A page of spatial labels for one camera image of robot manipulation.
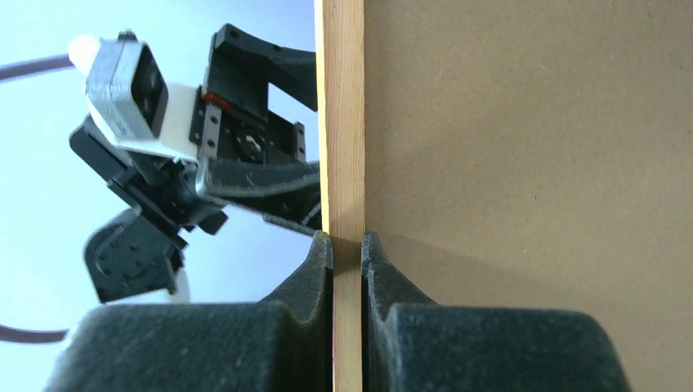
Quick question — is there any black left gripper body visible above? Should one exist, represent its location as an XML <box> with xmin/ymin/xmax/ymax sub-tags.
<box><xmin>188</xmin><ymin>86</ymin><xmax>324</xmax><ymax>236</ymax></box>

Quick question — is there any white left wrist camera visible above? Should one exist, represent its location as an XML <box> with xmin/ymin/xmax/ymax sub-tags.
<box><xmin>68</xmin><ymin>34</ymin><xmax>199</xmax><ymax>162</ymax></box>

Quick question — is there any yellow wooden picture frame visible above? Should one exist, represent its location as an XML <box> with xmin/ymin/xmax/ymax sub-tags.
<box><xmin>315</xmin><ymin>0</ymin><xmax>365</xmax><ymax>391</ymax></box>

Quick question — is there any brown backing board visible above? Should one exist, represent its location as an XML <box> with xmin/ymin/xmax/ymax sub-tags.
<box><xmin>364</xmin><ymin>1</ymin><xmax>692</xmax><ymax>391</ymax></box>

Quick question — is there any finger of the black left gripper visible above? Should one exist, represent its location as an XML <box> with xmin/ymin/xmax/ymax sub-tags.
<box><xmin>194</xmin><ymin>159</ymin><xmax>320</xmax><ymax>203</ymax></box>
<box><xmin>208</xmin><ymin>24</ymin><xmax>318</xmax><ymax>113</ymax></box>

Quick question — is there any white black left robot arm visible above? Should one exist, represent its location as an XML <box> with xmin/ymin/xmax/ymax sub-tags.
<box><xmin>69</xmin><ymin>24</ymin><xmax>322</xmax><ymax>304</ymax></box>

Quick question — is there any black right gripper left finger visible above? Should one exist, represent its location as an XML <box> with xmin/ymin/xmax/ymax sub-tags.
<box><xmin>45</xmin><ymin>232</ymin><xmax>333</xmax><ymax>391</ymax></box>

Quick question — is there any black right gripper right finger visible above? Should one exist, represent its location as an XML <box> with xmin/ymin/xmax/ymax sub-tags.
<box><xmin>361</xmin><ymin>232</ymin><xmax>631</xmax><ymax>391</ymax></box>

